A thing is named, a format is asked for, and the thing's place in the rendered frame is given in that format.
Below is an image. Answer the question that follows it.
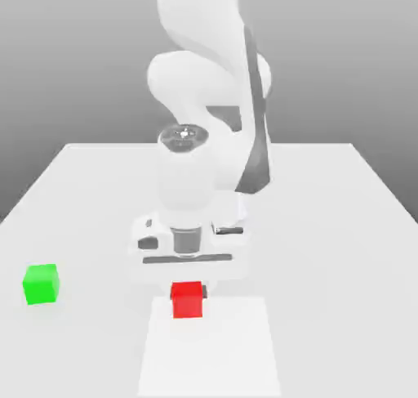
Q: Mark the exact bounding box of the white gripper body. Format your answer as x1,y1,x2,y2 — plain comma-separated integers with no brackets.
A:
130,253,247,284

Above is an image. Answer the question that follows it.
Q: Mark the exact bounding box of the small red cube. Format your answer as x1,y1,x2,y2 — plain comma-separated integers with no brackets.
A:
170,280,204,320

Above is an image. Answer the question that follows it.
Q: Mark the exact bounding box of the small green cube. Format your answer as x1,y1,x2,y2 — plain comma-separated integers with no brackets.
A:
21,262,61,306

